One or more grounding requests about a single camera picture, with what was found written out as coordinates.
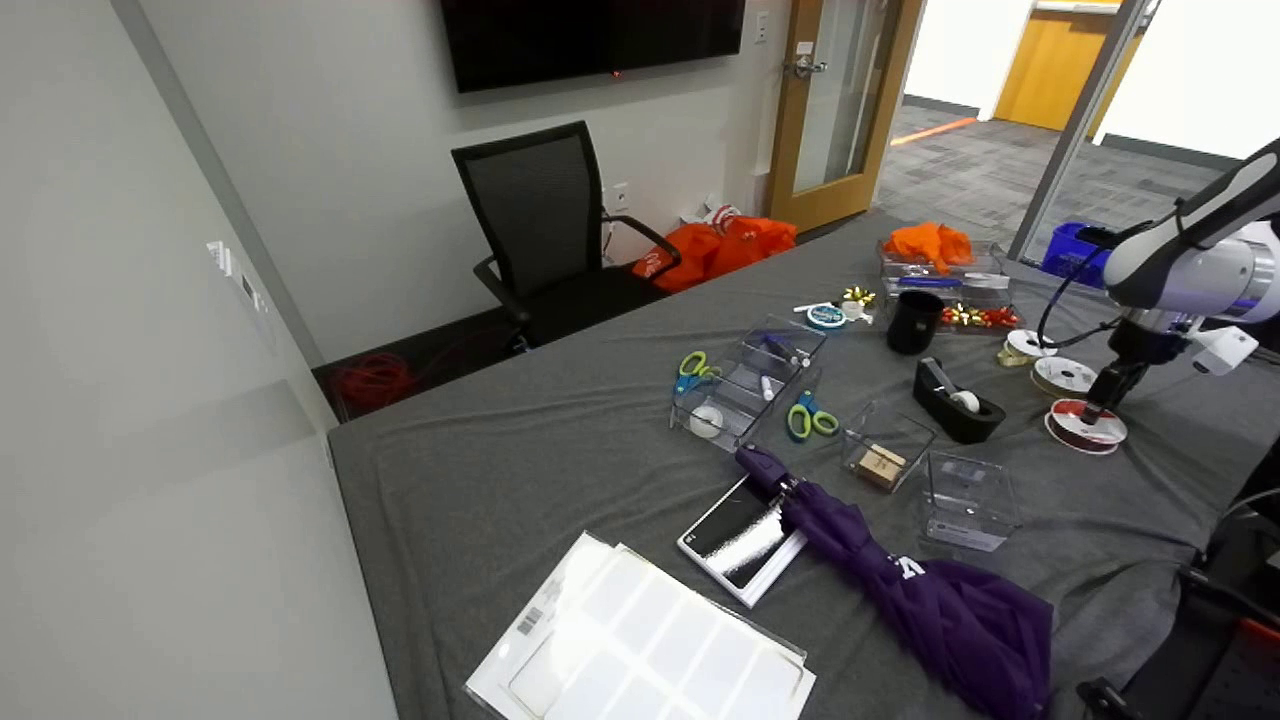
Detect black equipment cart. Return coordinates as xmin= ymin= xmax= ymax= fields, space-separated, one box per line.
xmin=1078 ymin=435 xmax=1280 ymax=720

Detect orange bag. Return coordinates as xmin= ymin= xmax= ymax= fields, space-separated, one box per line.
xmin=634 ymin=212 xmax=800 ymax=297

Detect small white ribbon spool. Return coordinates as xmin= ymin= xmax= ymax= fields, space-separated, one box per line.
xmin=997 ymin=325 xmax=1061 ymax=370

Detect green handled scissors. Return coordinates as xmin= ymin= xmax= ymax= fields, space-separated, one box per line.
xmin=779 ymin=386 xmax=844 ymax=446
xmin=669 ymin=349 xmax=723 ymax=403

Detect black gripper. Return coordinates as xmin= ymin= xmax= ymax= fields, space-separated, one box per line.
xmin=1094 ymin=312 xmax=1192 ymax=415

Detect white and teal tape roll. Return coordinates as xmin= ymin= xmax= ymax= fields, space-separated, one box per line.
xmin=793 ymin=297 xmax=857 ymax=337

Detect purple folded umbrella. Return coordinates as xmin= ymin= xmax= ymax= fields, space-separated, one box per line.
xmin=734 ymin=443 xmax=1061 ymax=720

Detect white label sheets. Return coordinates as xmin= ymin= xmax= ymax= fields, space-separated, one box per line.
xmin=462 ymin=527 xmax=821 ymax=720

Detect small white tape roll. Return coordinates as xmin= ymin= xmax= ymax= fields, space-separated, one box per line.
xmin=683 ymin=400 xmax=734 ymax=443

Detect clear plastic organizer tray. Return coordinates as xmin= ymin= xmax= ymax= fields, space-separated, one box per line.
xmin=665 ymin=325 xmax=834 ymax=454

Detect black wall television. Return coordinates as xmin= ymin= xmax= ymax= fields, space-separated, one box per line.
xmin=438 ymin=0 xmax=749 ymax=96

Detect red cable coil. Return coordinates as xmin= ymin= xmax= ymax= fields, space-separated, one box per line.
xmin=334 ymin=352 xmax=429 ymax=415

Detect large white ribbon spool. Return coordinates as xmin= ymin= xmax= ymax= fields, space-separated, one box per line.
xmin=1032 ymin=352 xmax=1099 ymax=400

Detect black mug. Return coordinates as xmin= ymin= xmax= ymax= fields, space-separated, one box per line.
xmin=883 ymin=288 xmax=949 ymax=360

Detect black tape dispenser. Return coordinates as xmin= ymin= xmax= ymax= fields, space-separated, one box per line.
xmin=908 ymin=355 xmax=1013 ymax=446

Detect empty clear plastic container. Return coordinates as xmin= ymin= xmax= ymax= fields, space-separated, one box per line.
xmin=917 ymin=450 xmax=1030 ymax=559

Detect gray metal partition post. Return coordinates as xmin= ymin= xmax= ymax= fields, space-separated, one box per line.
xmin=1005 ymin=0 xmax=1163 ymax=263

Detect wooden glass door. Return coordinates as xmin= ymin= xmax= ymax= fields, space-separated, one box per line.
xmin=763 ymin=0 xmax=930 ymax=235

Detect blue recycling bin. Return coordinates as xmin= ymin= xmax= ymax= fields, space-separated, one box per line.
xmin=1036 ymin=221 xmax=1138 ymax=292

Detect white framed tablet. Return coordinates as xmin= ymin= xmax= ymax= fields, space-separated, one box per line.
xmin=671 ymin=473 xmax=814 ymax=612

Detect gray tablecloth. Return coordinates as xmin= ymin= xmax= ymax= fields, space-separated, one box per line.
xmin=325 ymin=202 xmax=1280 ymax=720

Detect black mesh office chair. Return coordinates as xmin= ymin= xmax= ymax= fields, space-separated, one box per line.
xmin=447 ymin=116 xmax=690 ymax=352

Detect yellow door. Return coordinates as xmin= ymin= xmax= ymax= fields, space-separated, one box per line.
xmin=993 ymin=4 xmax=1133 ymax=134

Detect yellow gift bows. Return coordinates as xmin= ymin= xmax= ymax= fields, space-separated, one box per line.
xmin=837 ymin=278 xmax=883 ymax=325

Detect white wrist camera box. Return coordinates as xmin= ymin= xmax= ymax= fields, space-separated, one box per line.
xmin=1189 ymin=325 xmax=1261 ymax=379

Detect orange cloth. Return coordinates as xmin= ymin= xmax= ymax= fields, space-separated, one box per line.
xmin=882 ymin=221 xmax=979 ymax=278

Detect clear box with wooden item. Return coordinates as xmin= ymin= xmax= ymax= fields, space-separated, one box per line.
xmin=842 ymin=411 xmax=940 ymax=495

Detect clear plastic box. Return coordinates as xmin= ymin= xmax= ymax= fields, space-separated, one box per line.
xmin=882 ymin=257 xmax=968 ymax=304

